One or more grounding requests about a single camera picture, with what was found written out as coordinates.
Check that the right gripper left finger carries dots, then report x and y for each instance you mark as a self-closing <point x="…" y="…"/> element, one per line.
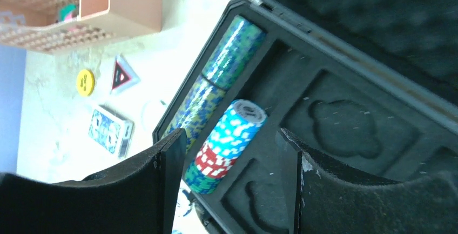
<point x="137" y="195"/>

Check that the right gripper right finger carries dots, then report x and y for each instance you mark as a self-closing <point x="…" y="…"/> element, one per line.
<point x="324" y="195"/>

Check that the black poker chip case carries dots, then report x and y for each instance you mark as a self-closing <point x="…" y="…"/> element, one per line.
<point x="371" y="83"/>

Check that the blue playing card deck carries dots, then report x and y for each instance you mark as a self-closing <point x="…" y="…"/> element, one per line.
<point x="110" y="130"/>

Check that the blue red chip row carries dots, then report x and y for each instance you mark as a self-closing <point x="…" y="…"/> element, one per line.
<point x="232" y="134"/>

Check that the red triangular dealer token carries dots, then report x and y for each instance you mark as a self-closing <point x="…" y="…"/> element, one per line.
<point x="123" y="76"/>

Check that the yellow round button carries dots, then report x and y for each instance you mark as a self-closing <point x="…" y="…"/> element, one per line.
<point x="85" y="82"/>

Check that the green poker chip row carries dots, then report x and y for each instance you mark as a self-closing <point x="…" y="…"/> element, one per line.
<point x="237" y="47"/>

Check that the orange plastic file organizer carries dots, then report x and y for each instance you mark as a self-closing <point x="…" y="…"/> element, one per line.
<point x="51" y="26"/>

